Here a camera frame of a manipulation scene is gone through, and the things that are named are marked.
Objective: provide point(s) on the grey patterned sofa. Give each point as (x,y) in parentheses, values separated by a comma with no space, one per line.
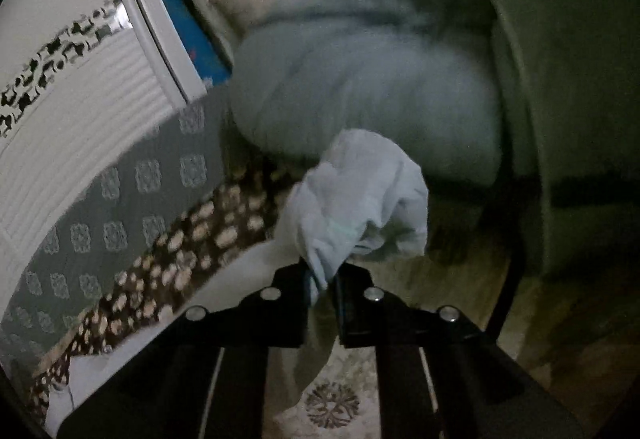
(125,199)

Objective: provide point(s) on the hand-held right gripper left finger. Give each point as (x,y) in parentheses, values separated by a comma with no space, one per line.
(290,314)

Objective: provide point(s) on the light blue puffer jacket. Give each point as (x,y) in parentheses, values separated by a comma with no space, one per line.
(360,199)

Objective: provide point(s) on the beige floral quilt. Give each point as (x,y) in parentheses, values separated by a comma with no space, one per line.
(332,406)

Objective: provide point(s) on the blue box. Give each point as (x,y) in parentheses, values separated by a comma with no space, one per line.
(185,29)

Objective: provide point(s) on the dark floral blanket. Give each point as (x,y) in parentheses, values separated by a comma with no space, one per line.
(165,259)

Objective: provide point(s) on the white slatted wardrobe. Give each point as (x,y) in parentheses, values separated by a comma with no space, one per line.
(85,119)

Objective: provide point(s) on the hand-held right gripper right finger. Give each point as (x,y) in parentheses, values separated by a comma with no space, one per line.
(355,314)

